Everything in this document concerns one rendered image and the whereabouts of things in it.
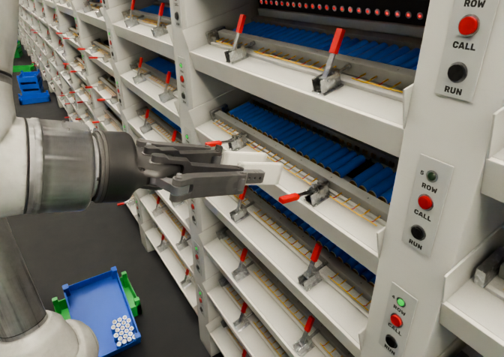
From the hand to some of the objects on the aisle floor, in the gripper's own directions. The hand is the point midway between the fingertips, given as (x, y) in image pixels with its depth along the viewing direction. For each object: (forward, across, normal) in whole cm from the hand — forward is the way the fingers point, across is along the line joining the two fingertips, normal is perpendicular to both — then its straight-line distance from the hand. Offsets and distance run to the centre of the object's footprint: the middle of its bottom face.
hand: (252, 168), depth 50 cm
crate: (+9, +82, +96) cm, 126 cm away
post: (+49, +53, +92) cm, 117 cm away
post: (+49, +123, +92) cm, 161 cm away
